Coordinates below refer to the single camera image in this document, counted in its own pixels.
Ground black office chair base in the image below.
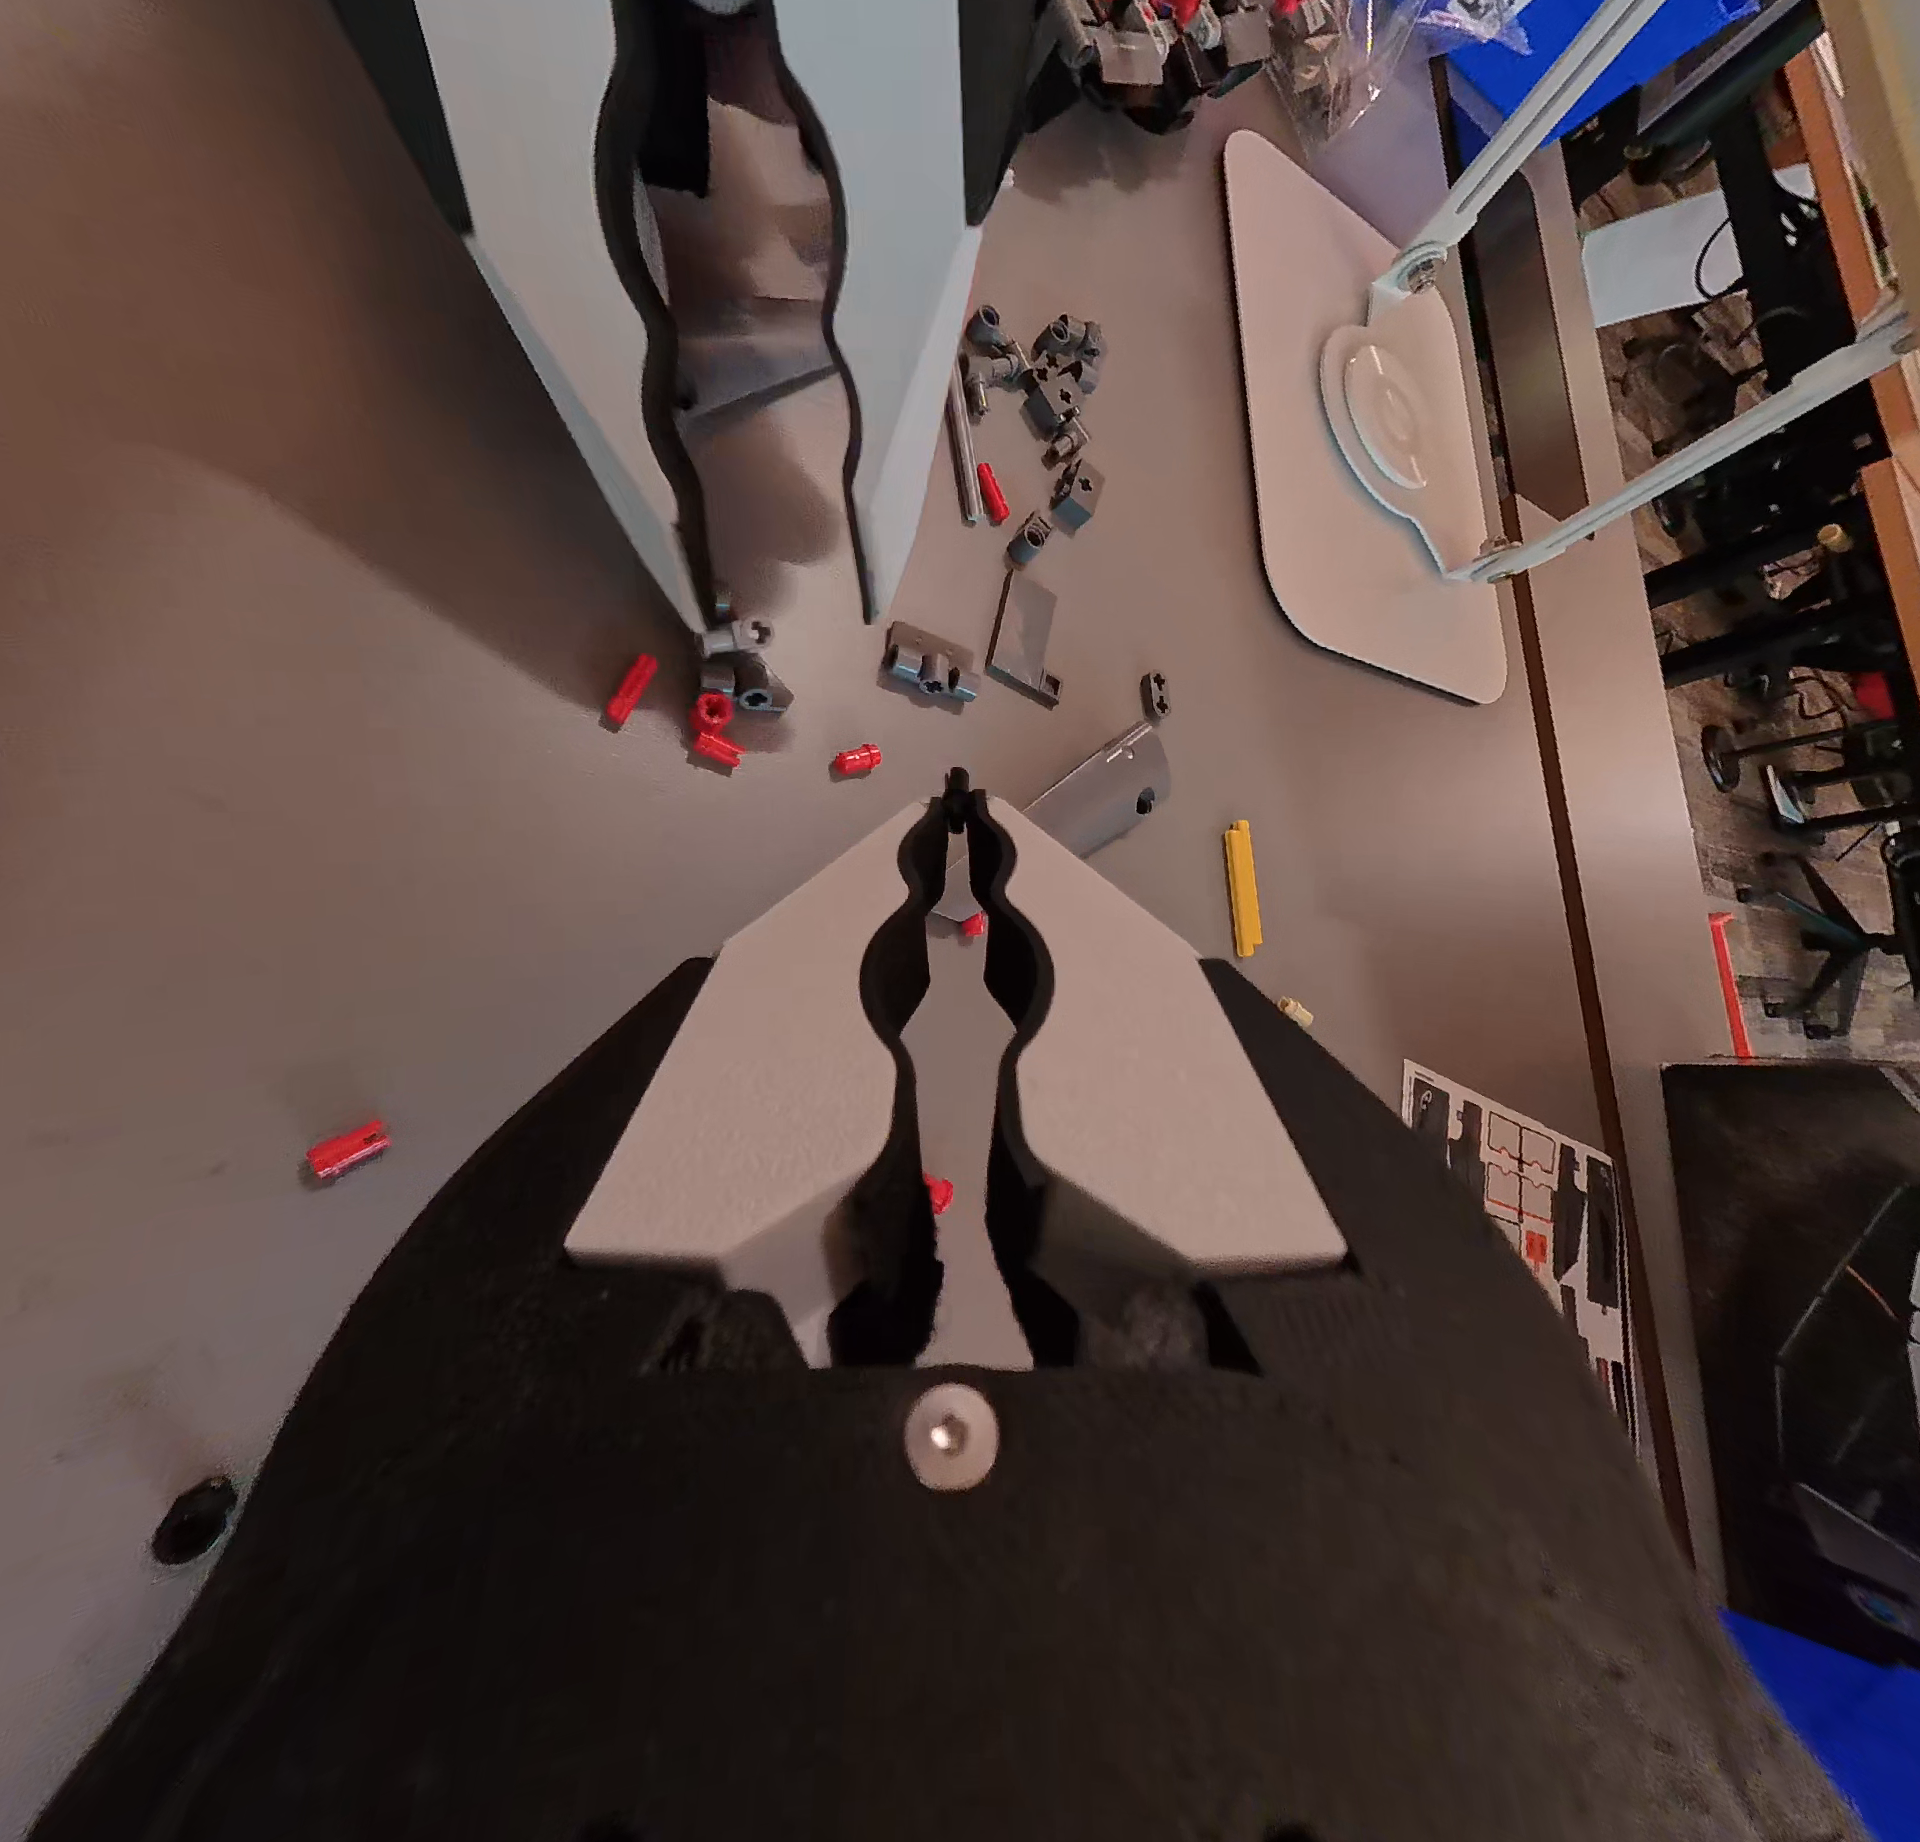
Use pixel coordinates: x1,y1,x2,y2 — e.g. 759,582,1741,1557
1700,673,1920,1037

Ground sticker sheet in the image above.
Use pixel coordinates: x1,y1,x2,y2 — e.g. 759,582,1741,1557
1401,1058,1655,1456

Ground blue plastic bin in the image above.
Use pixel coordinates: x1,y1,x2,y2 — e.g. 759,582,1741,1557
1717,1609,1920,1842

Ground pile of dark grey lego connectors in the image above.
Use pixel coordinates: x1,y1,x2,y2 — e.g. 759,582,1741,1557
959,303,1115,571

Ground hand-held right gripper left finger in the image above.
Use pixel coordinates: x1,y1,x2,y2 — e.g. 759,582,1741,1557
568,802,938,1367

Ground red storage bin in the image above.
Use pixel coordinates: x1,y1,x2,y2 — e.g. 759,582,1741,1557
1707,908,1755,1059

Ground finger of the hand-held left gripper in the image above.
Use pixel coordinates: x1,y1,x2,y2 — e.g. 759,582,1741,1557
763,0,987,622
397,0,720,632

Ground flat grey lego tile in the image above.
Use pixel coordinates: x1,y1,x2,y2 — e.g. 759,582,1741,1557
981,568,1069,709

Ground light grey lego axle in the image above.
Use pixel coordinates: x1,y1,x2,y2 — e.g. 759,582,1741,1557
943,357,986,526

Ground dark cardboard set box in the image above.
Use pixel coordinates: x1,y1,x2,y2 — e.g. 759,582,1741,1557
1661,1062,1920,1674

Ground long grey lego panel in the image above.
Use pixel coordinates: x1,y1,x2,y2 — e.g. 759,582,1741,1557
930,722,1171,924

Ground blue storage bins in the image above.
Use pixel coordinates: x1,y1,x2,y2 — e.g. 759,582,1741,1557
1333,0,1760,151

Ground plastic bag of lego parts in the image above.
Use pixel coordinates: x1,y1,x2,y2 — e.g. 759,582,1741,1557
1260,0,1535,159

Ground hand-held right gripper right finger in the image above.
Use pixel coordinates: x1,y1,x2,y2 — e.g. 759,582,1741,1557
967,800,1349,1367

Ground partly built lego car model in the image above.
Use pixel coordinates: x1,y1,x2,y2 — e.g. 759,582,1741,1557
1032,0,1351,128

